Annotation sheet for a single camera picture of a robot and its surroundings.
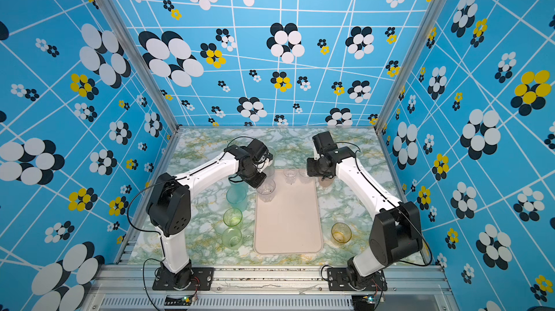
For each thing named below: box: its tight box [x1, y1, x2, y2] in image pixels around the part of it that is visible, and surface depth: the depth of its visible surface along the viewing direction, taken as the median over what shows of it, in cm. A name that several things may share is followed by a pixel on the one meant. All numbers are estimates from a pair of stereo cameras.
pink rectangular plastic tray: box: [253, 169, 323, 255], surface depth 88 cm
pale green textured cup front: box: [221, 226, 243, 250], surface depth 82 cm
